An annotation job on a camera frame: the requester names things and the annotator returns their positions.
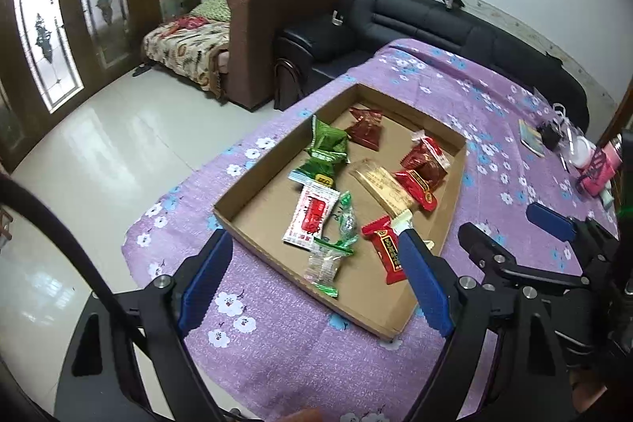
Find green pea snack packet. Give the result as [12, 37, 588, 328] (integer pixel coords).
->
[288, 155, 347, 186]

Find green cushion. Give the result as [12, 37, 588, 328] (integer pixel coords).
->
[190, 0, 233, 23]

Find printed blanket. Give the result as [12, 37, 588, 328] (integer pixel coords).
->
[141, 17, 233, 99]

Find dark red gold-print snack packet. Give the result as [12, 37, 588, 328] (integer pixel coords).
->
[400, 130, 452, 193]

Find purple floral tablecloth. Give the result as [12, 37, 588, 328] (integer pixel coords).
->
[121, 37, 621, 422]

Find black leather sofa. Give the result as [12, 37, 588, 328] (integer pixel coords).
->
[273, 0, 589, 131]

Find clear green candy wrapper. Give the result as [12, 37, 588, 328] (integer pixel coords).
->
[332, 191, 361, 255]
[303, 238, 356, 299]

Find red cloth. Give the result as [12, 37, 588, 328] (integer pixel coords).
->
[171, 15, 208, 31]

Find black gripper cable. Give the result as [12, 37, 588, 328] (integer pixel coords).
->
[0, 172, 164, 403]

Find small red snack packet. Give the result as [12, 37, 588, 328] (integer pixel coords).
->
[393, 169, 439, 212]

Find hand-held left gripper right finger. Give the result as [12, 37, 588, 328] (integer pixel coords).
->
[400, 229, 579, 422]

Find wooden glass-panel door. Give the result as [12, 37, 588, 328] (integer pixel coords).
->
[0, 0, 201, 170]

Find shallow cardboard box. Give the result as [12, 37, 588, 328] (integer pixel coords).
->
[212, 82, 468, 340]

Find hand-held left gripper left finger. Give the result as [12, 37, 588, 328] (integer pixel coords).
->
[54, 229, 233, 422]

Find white red-label snack packet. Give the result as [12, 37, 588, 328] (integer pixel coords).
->
[283, 182, 342, 251]

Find black pouch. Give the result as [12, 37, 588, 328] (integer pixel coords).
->
[539, 123, 562, 151]

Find white and green snack packet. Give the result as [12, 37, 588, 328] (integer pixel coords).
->
[390, 209, 413, 235]

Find pink bottle with knitted sleeve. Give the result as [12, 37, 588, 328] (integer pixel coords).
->
[586, 142, 624, 198]

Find wooden cabinet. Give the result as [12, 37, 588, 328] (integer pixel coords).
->
[593, 81, 633, 166]

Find brown sofa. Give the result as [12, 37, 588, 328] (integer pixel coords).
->
[205, 0, 352, 112]

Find plain green snack packet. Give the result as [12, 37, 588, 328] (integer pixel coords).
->
[304, 115, 351, 163]

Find long red snack packet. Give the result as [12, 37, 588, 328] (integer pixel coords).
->
[361, 214, 409, 285]

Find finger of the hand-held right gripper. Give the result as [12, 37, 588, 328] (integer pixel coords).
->
[525, 202, 619, 265]
[457, 221, 594, 299]

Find white bowl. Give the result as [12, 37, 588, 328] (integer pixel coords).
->
[569, 136, 597, 168]

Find green notebook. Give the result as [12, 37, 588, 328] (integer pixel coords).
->
[518, 119, 545, 153]

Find yellow biscuit packet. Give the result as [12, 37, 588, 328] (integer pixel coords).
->
[349, 159, 416, 218]

